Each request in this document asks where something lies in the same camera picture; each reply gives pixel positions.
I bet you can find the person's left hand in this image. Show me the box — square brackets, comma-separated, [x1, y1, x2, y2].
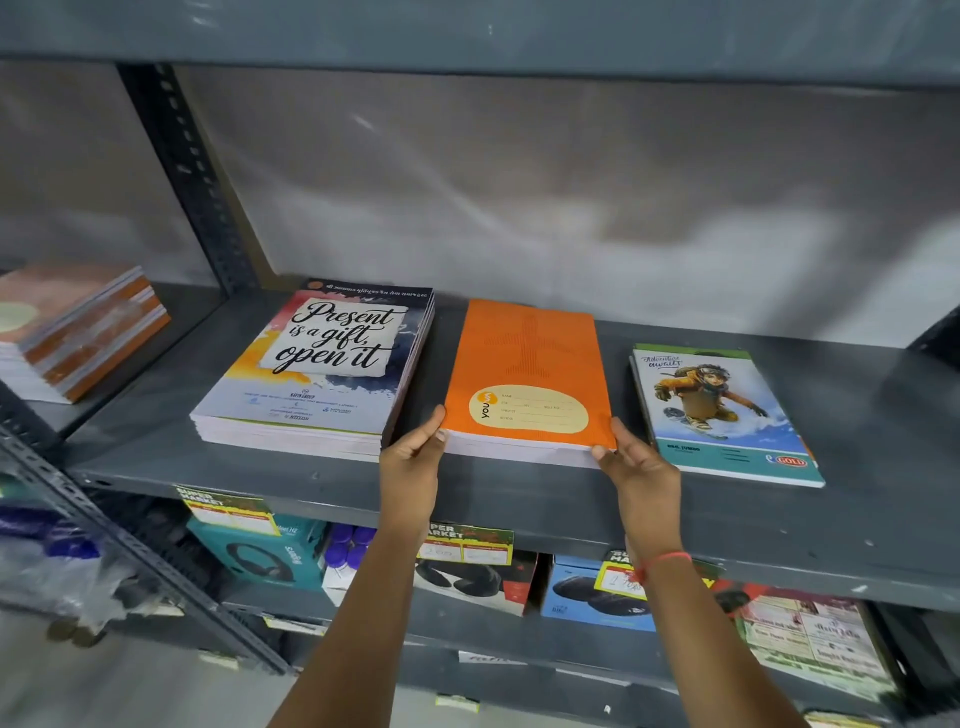
[378, 405, 450, 528]

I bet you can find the person's right hand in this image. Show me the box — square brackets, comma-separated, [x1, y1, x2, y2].
[591, 417, 686, 565]

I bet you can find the stack of orange notebooks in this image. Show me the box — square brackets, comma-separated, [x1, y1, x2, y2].
[438, 298, 618, 471]

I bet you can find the person's right forearm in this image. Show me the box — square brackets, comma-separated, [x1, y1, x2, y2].
[628, 553, 810, 728]

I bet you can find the person's left forearm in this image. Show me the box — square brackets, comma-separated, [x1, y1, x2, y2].
[268, 521, 433, 728]

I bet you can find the stack of snowboarder cover notebooks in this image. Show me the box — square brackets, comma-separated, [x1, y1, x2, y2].
[628, 343, 827, 489]

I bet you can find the grey metal shelf rack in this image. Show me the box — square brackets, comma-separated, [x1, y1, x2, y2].
[0, 0, 960, 728]

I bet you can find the stack of watercolour cover notebooks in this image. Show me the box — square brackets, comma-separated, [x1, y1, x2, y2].
[189, 279, 437, 463]

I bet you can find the green and yellow price label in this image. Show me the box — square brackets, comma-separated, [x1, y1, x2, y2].
[417, 522, 516, 567]
[175, 485, 281, 536]

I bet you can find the white box with purple bottles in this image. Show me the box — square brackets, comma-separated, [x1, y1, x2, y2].
[321, 523, 378, 607]

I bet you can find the black and red headphone box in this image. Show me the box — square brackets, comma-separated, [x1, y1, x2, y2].
[413, 551, 539, 618]

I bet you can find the blue earbuds box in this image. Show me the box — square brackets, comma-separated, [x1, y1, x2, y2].
[540, 555, 658, 633]

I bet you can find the red product box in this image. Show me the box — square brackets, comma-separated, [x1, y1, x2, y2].
[711, 579, 768, 618]

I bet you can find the teal headphone box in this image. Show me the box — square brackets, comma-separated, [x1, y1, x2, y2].
[186, 511, 329, 594]

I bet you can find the plastic wrapped printed booklet pack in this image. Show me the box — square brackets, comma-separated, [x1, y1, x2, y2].
[737, 587, 899, 700]

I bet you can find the stack of pink cover notebooks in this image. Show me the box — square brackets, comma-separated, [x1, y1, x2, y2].
[0, 262, 173, 405]

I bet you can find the clear plastic bag of goods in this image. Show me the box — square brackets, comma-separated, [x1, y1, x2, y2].
[0, 480, 155, 635]

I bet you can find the red thread bracelet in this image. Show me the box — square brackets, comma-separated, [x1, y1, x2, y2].
[630, 551, 693, 587]

